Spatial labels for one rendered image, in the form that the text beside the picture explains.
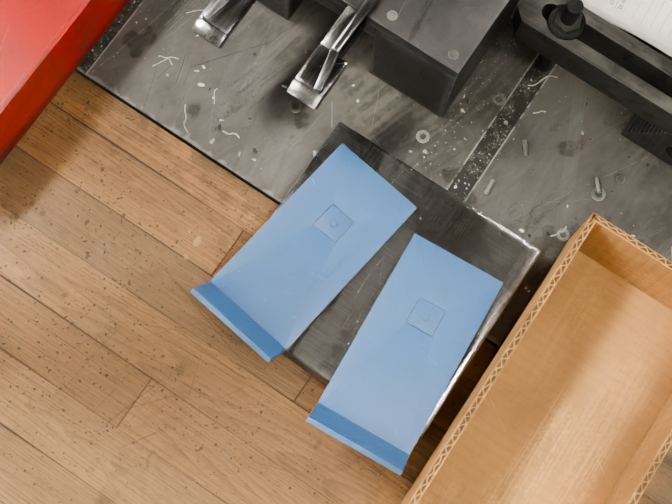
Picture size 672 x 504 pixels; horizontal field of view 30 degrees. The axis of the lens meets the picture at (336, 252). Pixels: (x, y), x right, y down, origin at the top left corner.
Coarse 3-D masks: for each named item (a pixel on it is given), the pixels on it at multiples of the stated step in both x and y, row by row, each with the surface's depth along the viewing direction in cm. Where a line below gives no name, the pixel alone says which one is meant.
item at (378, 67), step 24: (264, 0) 92; (288, 0) 90; (504, 24) 93; (384, 48) 87; (480, 48) 87; (384, 72) 91; (408, 72) 88; (432, 72) 86; (408, 96) 92; (432, 96) 89; (456, 96) 92
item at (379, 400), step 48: (384, 288) 86; (432, 288) 86; (480, 288) 86; (384, 336) 85; (432, 336) 85; (336, 384) 84; (384, 384) 84; (432, 384) 84; (336, 432) 81; (384, 432) 83
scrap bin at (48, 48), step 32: (0, 0) 92; (32, 0) 92; (64, 0) 92; (96, 0) 87; (128, 0) 92; (0, 32) 91; (32, 32) 91; (64, 32) 86; (96, 32) 90; (0, 64) 90; (32, 64) 85; (64, 64) 89; (0, 96) 90; (32, 96) 87; (0, 128) 85; (0, 160) 89
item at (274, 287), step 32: (352, 160) 88; (320, 192) 87; (352, 192) 87; (384, 192) 88; (288, 224) 87; (384, 224) 87; (256, 256) 86; (288, 256) 86; (320, 256) 86; (352, 256) 86; (224, 288) 85; (256, 288) 85; (288, 288) 86; (320, 288) 86; (224, 320) 82; (256, 320) 85; (288, 320) 85
